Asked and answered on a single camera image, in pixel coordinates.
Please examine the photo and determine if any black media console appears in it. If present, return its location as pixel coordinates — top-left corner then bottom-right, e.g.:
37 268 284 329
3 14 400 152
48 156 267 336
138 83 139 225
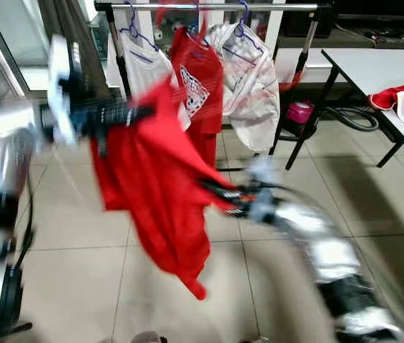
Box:
282 0 404 49

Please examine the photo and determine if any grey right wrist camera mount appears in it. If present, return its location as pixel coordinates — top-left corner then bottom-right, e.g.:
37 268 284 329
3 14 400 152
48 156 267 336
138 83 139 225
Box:
243 156 282 224

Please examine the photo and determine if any red shirt with printed logo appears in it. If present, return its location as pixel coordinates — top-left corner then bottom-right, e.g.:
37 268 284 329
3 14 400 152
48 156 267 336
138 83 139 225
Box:
167 25 226 171

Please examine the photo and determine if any glass sliding door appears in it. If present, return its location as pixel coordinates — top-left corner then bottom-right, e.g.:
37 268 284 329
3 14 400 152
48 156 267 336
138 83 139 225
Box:
0 0 52 97

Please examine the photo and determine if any pink box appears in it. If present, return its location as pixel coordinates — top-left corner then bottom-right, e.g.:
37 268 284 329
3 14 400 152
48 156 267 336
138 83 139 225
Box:
285 101 316 124

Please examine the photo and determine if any metal clothes rack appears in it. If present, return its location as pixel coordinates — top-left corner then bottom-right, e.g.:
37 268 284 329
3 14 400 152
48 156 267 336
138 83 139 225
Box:
94 0 333 172

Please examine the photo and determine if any plain red shirt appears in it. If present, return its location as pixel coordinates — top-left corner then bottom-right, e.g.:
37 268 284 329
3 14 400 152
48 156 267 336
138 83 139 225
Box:
91 74 240 301

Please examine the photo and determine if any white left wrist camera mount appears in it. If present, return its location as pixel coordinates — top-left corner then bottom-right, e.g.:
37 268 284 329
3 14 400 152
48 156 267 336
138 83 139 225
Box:
46 34 82 146

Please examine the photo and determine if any purple hanger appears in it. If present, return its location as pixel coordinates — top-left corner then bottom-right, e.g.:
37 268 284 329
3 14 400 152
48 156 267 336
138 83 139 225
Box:
232 0 258 51
119 2 161 56
186 2 210 45

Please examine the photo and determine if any white jacket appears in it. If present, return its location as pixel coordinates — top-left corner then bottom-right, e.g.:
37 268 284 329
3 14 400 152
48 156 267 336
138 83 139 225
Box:
211 21 282 153

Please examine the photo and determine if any red fabric piece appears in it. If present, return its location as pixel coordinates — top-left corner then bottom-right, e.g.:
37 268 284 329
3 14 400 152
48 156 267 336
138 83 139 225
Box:
368 73 404 113

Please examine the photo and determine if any white sleeveless shirt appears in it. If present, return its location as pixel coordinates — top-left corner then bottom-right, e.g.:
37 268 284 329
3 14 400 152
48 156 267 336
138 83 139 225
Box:
118 44 189 133

